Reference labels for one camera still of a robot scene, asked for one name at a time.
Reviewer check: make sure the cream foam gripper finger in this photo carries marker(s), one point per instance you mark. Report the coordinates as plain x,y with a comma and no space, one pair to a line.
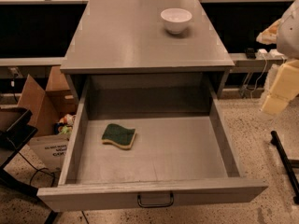
281,86
269,35

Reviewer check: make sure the green and yellow sponge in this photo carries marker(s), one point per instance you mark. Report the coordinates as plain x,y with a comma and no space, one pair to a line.
118,136

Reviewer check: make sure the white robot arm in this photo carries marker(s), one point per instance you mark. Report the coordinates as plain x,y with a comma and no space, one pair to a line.
288,32

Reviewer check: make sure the open grey top drawer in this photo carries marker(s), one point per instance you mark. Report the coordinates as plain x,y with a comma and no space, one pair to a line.
181,146

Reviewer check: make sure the grey cabinet with counter top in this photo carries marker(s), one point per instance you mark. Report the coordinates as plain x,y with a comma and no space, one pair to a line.
128,36

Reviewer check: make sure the white power adapter block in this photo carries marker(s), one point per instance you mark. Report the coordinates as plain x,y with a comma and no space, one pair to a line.
271,54

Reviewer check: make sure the small black plug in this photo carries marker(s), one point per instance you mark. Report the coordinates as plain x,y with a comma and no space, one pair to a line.
250,53

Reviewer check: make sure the black metal bar on floor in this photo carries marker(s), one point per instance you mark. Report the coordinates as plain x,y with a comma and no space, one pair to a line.
288,164

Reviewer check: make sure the white ceramic bowl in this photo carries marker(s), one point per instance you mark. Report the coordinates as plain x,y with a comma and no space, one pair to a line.
176,20

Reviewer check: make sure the colourful items in box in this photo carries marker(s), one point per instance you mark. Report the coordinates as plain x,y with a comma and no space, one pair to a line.
65,124

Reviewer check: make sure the open cardboard box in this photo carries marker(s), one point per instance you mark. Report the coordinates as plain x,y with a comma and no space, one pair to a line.
47,107

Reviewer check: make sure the black stand on left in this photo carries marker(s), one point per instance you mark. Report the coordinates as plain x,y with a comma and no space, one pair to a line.
15,133

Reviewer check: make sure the black metal drawer handle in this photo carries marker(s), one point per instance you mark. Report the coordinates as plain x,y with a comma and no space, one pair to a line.
155,200

